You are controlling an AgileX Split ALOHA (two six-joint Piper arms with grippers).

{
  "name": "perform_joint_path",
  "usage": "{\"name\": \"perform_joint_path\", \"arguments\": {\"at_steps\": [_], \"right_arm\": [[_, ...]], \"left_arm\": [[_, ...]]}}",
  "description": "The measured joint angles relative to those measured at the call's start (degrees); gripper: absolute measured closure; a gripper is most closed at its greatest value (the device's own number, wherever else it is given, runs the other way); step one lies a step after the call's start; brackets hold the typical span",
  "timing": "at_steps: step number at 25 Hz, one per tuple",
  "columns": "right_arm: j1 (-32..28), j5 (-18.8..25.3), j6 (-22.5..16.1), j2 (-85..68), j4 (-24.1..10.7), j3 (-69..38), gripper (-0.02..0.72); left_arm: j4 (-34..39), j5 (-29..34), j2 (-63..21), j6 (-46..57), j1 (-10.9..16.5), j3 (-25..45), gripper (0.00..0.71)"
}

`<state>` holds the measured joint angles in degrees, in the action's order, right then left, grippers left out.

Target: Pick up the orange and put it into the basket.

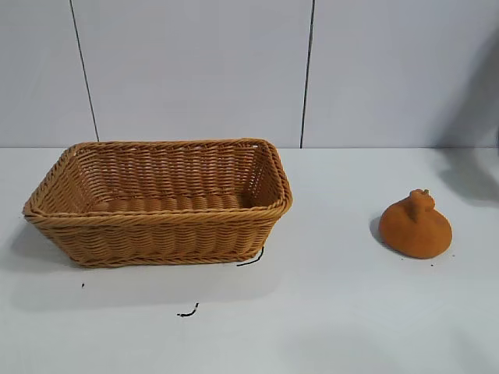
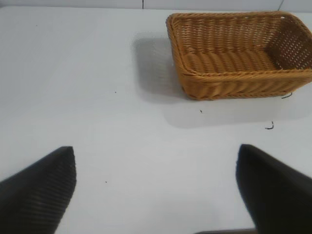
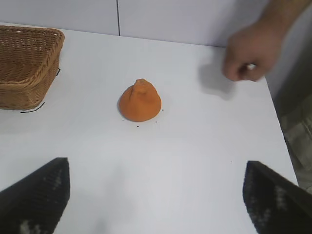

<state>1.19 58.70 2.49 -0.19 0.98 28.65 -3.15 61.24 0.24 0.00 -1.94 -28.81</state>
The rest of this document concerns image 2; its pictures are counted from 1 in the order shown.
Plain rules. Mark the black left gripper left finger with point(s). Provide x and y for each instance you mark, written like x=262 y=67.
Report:
x=36 y=195

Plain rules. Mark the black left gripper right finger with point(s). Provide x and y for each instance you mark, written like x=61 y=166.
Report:
x=275 y=192

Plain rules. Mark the brown woven wicker basket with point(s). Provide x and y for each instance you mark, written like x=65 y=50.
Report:
x=231 y=63

